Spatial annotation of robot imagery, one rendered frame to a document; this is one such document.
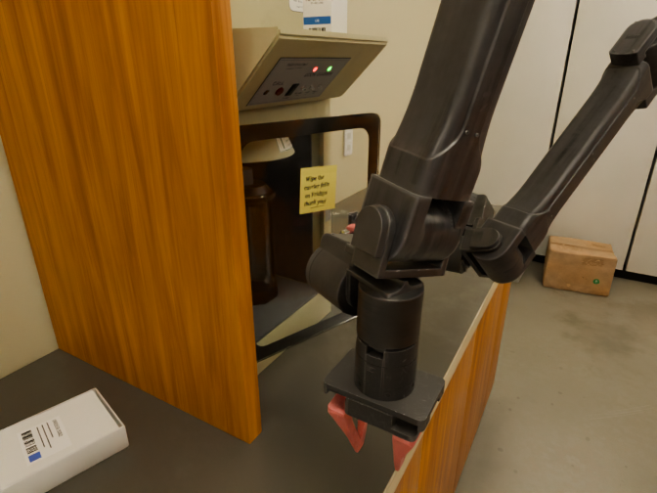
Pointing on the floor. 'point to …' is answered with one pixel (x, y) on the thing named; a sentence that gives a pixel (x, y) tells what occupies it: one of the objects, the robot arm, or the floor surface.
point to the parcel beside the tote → (579, 265)
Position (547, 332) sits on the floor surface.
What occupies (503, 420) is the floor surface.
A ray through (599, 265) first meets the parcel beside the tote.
